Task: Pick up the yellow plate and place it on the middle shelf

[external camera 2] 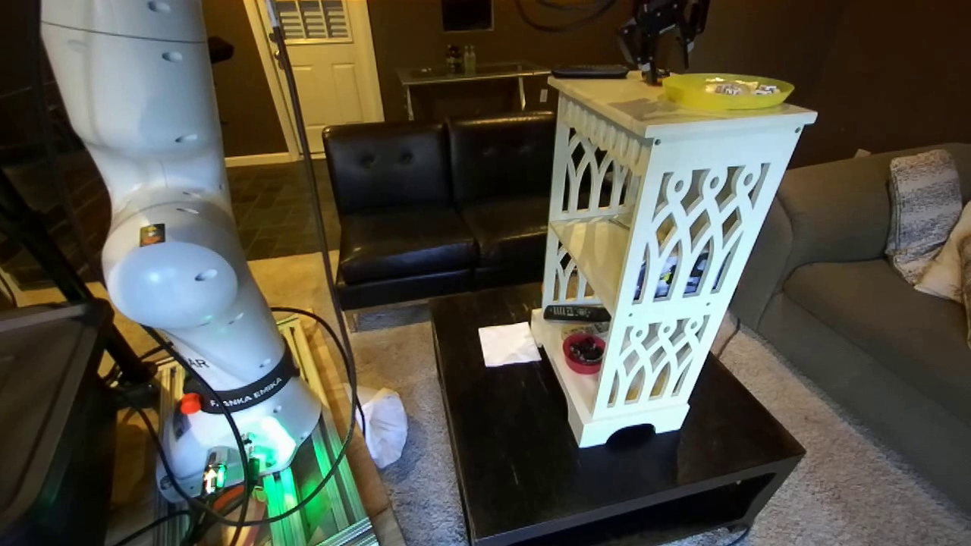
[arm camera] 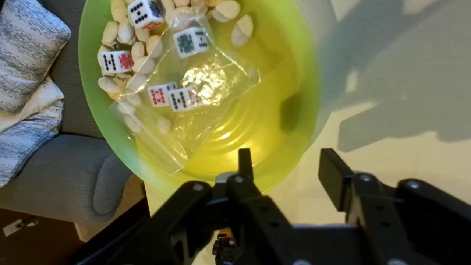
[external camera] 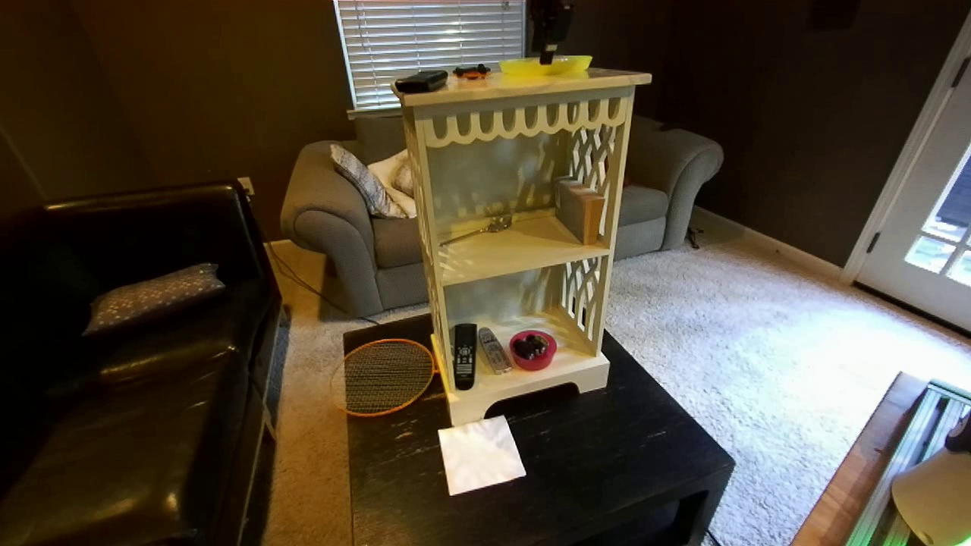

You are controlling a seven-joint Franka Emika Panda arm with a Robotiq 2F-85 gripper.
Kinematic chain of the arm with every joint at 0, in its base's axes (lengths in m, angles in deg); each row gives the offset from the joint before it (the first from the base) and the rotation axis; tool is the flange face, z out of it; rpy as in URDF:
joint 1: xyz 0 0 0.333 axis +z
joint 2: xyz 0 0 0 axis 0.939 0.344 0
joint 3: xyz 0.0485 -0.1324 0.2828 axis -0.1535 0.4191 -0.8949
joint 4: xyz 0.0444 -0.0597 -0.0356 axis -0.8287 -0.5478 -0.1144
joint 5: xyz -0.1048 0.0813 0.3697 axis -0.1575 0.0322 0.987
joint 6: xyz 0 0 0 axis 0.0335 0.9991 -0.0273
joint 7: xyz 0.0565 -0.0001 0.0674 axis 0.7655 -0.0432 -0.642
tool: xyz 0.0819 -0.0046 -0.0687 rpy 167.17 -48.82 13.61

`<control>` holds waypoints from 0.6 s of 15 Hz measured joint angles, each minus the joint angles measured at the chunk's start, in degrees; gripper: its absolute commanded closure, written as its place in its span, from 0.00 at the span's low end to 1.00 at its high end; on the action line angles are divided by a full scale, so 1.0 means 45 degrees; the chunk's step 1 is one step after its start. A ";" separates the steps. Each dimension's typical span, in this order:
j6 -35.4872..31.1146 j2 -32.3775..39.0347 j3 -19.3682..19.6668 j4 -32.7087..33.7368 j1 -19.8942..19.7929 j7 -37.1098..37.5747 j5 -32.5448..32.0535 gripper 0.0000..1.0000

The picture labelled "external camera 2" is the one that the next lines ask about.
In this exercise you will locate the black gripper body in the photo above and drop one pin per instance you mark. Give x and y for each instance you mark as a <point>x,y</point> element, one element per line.
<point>662,18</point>

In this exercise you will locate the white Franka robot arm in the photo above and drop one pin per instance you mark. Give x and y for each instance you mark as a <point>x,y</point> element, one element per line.
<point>170,274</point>

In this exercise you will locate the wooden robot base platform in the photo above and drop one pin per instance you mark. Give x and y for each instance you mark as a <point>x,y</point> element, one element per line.
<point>336,486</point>

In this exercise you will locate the white lattice shelf unit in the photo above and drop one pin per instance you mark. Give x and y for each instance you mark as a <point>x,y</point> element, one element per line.
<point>700,132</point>

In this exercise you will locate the black flat case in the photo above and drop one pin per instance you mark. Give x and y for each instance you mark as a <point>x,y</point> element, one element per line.
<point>594,72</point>

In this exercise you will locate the blue white small object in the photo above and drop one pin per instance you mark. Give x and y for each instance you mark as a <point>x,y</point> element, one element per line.
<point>680,274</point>

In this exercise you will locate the black remote control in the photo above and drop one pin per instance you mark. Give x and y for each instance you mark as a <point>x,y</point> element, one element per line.
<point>578,314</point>

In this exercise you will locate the grey patterned pillow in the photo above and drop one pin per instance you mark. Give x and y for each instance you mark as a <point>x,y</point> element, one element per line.
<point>925,207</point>

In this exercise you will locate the red bowl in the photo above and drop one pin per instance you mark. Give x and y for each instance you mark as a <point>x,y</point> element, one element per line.
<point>585,352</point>

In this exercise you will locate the black leather sofa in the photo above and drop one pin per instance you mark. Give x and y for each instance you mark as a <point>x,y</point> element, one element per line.
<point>406,242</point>

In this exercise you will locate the white paper napkin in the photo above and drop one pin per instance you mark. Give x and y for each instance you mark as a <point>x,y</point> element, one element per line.
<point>509,343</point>

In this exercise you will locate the white panel door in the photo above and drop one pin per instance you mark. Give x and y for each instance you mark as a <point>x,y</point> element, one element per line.
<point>336,60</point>

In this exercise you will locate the grey fabric sofa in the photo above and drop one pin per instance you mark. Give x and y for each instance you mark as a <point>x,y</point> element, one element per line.
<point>859,314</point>

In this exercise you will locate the cream cushion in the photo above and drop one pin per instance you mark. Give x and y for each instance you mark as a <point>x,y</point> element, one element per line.
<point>950,268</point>

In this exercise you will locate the black coffee table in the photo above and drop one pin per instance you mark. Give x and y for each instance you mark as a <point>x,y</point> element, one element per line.
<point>527,456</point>

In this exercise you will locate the white plastic bag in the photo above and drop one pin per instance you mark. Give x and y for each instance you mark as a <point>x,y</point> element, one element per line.
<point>384,424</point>

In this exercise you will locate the white bottle orange cap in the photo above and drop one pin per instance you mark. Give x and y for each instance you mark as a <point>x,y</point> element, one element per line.
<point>185,420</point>

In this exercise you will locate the dark grey box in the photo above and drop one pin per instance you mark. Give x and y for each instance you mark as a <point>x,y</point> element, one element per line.
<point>40,456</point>

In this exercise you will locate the dark wall frame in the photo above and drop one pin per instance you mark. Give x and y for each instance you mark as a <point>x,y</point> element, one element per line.
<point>470,14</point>

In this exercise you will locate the black camera on stand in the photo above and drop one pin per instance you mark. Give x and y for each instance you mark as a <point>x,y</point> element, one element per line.
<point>219,49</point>

